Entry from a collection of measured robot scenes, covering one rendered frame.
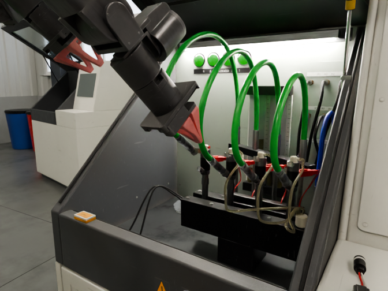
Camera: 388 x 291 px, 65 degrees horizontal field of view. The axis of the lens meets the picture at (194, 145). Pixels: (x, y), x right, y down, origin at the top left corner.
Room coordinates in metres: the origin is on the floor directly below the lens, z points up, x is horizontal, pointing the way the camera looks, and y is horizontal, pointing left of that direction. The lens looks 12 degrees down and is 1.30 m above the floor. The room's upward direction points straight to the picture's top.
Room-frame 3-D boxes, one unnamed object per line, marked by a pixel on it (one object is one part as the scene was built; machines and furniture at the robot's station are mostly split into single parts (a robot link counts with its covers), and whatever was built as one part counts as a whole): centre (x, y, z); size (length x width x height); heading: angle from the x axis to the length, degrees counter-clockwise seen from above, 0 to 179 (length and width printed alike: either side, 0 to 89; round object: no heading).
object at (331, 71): (0.90, -0.38, 1.20); 0.13 x 0.03 x 0.31; 56
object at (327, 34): (1.03, -0.18, 1.43); 0.54 x 0.03 x 0.02; 56
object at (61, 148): (3.95, 1.56, 1.00); 1.30 x 1.09 x 1.99; 47
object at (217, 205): (0.75, -0.13, 0.91); 0.34 x 0.10 x 0.15; 56
